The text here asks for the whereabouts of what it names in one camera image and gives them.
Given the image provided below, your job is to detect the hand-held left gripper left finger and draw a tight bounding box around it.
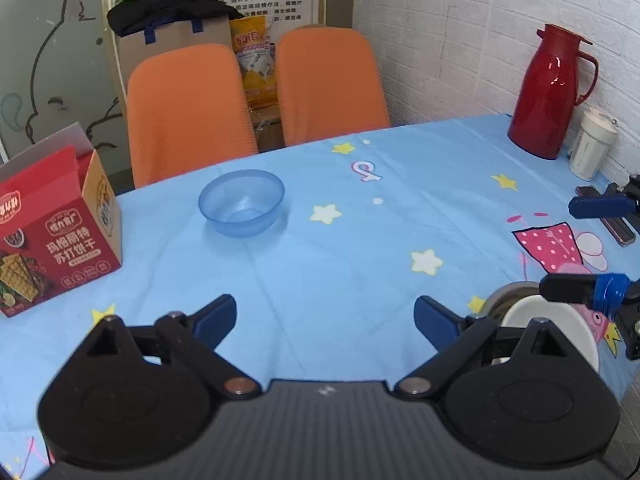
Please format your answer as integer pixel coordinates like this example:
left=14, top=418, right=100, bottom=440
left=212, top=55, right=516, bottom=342
left=75, top=294, right=263, bottom=402

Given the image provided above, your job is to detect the white tumbler cup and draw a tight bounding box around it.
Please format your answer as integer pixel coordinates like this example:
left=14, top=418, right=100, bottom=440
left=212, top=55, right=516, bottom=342
left=569, top=106, right=619, bottom=182

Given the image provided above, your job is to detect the white ceramic bowl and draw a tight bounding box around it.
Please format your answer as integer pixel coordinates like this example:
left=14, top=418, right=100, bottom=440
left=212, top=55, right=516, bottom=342
left=501, top=295, right=601, bottom=371

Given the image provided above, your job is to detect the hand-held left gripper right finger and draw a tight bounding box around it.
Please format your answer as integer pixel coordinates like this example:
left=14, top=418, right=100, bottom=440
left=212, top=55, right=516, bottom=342
left=392, top=296, right=586, bottom=402

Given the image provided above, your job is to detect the blue plastic bowl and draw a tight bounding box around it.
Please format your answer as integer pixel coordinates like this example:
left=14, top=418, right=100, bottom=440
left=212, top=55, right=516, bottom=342
left=198, top=169, right=286, bottom=239

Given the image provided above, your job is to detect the black cloth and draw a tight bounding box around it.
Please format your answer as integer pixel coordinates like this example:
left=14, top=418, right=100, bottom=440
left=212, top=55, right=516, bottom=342
left=107, top=0, right=246, bottom=38

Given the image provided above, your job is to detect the black smartphone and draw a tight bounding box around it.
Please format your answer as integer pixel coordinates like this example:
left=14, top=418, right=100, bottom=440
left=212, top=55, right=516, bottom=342
left=575, top=185, right=638, bottom=247

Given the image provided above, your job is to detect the red thermos jug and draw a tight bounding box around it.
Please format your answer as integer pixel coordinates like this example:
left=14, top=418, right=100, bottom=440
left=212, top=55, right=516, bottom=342
left=507, top=23, right=599, bottom=161

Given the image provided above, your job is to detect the stainless steel bowl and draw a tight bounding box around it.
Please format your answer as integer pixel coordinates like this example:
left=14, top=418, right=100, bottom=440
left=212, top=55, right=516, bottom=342
left=482, top=281, right=543, bottom=321

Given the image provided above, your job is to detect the orange chair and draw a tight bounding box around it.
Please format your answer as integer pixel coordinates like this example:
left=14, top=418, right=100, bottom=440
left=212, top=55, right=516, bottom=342
left=127, top=43, right=259, bottom=189
left=275, top=26, right=391, bottom=147

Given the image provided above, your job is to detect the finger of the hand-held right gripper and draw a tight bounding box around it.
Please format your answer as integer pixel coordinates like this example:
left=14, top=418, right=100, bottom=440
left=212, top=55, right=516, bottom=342
left=539, top=272, right=640, bottom=319
left=568, top=175, right=640, bottom=221

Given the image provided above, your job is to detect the frosted glass partition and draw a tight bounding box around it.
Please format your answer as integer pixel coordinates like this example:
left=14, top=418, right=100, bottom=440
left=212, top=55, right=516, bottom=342
left=0, top=0, right=121, bottom=196

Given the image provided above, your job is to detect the yellow snack bag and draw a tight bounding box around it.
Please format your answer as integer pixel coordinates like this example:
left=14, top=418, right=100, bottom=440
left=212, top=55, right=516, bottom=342
left=229, top=15, right=279, bottom=110

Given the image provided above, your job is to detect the blue cartoon tablecloth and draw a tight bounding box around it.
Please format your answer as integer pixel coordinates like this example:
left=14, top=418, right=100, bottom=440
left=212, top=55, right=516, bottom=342
left=0, top=114, right=640, bottom=476

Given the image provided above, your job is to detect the brown paper bag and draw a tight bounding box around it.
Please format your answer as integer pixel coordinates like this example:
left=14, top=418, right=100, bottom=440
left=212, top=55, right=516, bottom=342
left=116, top=14, right=236, bottom=111

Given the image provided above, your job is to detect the red cracker carton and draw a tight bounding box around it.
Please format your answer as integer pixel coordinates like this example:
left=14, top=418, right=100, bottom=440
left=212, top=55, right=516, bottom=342
left=0, top=122, right=123, bottom=318

